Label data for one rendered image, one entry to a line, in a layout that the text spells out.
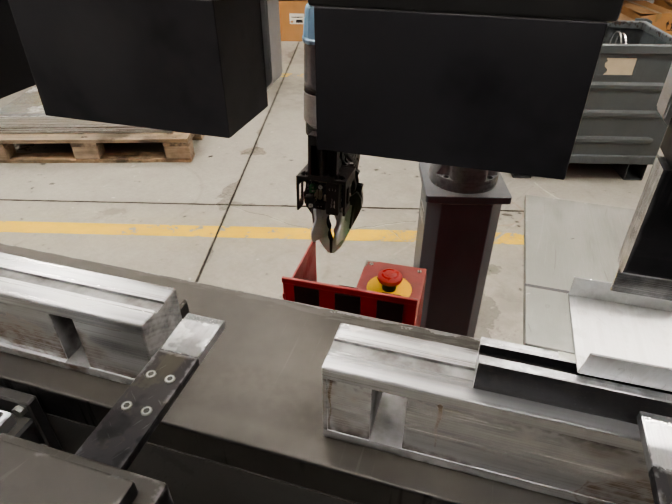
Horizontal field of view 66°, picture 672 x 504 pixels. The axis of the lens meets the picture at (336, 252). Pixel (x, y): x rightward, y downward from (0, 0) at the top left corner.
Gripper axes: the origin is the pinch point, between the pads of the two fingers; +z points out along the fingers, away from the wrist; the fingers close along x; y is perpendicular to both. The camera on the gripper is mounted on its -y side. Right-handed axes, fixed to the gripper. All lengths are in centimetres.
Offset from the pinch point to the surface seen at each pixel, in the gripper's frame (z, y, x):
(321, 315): -1.9, 21.2, 4.4
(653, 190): -29, 38, 29
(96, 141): 56, -172, -185
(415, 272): 5.5, -4.0, 13.3
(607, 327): -13.8, 31.0, 32.1
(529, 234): -14.8, 17.5, 26.4
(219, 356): -1.0, 30.7, -4.7
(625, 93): 17, -221, 91
